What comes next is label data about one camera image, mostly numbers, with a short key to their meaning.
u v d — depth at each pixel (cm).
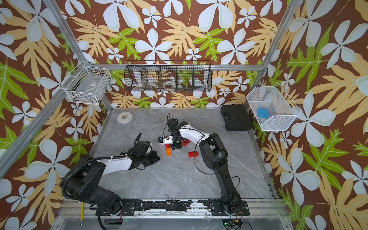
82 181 45
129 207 74
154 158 82
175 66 92
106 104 118
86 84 86
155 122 111
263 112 82
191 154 93
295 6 68
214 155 56
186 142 86
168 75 97
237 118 108
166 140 86
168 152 93
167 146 96
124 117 115
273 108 83
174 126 80
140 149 73
